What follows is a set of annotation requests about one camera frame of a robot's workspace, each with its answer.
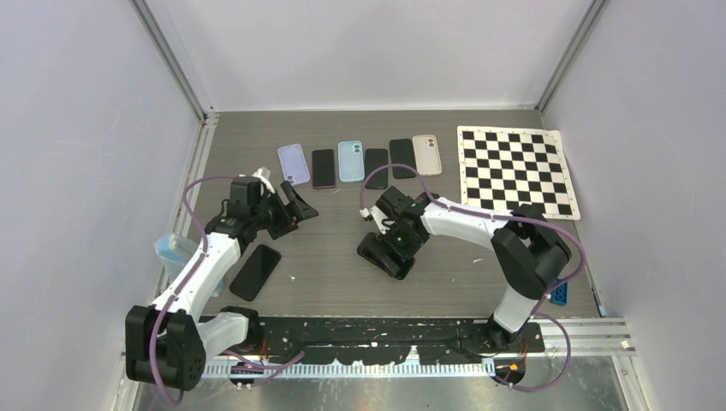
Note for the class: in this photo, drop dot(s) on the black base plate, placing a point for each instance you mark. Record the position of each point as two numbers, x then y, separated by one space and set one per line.
383 341

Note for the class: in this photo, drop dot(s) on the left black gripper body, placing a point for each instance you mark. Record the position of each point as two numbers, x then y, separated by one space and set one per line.
271 211

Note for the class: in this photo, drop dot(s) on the lilac phone case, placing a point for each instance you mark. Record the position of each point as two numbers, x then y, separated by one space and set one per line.
293 164

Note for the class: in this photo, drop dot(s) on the aluminium front rail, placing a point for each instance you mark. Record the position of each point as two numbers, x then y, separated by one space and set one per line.
564 341

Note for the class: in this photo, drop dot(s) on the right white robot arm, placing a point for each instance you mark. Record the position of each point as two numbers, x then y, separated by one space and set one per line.
530 252

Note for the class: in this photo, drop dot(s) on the beige phone case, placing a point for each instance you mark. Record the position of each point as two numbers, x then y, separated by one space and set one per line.
427 156

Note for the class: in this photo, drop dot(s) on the light-blue phone case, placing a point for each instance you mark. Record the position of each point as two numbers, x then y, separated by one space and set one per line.
351 166

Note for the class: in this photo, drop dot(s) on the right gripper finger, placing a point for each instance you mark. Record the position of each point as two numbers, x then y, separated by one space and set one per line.
374 250
401 267

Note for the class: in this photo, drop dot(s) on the phone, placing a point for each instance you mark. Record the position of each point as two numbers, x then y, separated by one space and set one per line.
373 249
323 169
377 176

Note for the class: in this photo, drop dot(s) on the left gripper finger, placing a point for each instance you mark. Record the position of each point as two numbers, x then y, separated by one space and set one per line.
297 209
284 225

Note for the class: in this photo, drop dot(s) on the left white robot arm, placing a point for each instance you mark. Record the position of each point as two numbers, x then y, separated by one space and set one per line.
166 343

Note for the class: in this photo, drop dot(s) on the black smartphone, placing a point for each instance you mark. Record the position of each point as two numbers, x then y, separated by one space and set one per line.
402 152

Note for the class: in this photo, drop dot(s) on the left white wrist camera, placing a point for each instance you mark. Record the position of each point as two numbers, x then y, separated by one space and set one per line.
263 175

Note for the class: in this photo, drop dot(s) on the checkerboard calibration mat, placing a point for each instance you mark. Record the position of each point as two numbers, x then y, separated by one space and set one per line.
501 168

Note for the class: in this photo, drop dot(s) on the black phone bare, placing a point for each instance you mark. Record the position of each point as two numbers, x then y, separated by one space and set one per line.
255 272

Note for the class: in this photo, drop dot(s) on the blue toy brick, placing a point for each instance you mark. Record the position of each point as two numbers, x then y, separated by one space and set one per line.
559 293

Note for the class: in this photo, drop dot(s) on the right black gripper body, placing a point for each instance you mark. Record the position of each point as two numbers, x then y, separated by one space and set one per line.
405 245

